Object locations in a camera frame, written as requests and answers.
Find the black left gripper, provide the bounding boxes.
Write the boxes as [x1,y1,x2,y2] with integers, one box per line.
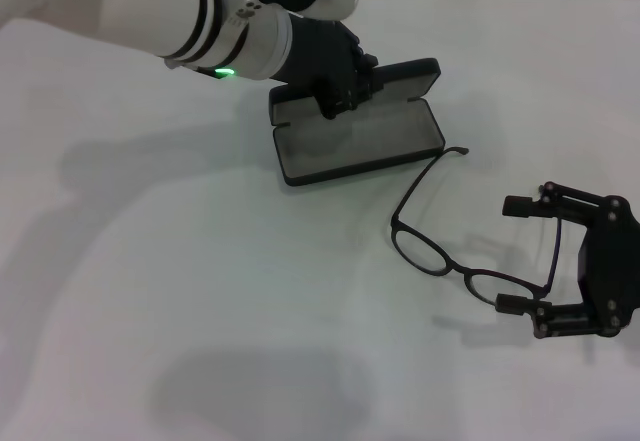
[271,15,381,121]

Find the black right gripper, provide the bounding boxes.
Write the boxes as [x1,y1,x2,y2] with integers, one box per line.
[494,180,640,341]

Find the black glasses case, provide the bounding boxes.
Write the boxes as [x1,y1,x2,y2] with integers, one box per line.
[268,57,447,188]

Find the black glasses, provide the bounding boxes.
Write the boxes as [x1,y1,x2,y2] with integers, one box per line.
[389,146,564,312]

